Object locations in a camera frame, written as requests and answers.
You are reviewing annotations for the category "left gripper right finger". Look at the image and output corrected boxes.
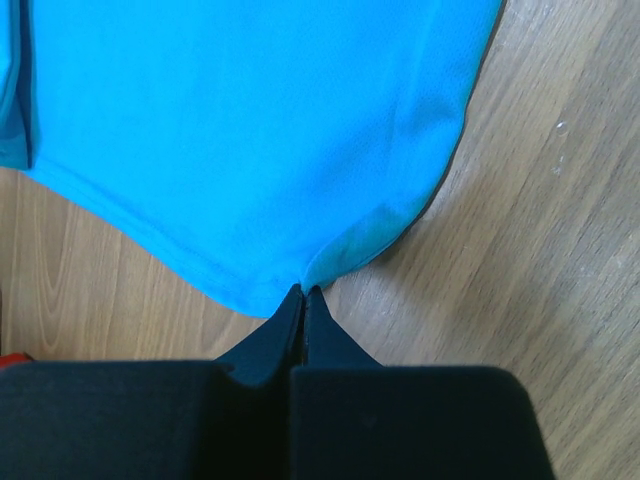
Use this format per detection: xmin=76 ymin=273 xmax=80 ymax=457
xmin=290 ymin=289 xmax=554 ymax=479

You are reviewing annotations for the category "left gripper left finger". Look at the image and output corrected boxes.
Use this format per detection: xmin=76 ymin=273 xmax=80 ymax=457
xmin=1 ymin=287 xmax=303 ymax=479

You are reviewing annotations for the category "teal t shirt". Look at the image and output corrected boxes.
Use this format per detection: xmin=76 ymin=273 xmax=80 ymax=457
xmin=1 ymin=1 xmax=502 ymax=317

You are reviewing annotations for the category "red plastic bin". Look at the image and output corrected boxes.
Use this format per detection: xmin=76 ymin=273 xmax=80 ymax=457
xmin=0 ymin=353 xmax=33 ymax=369

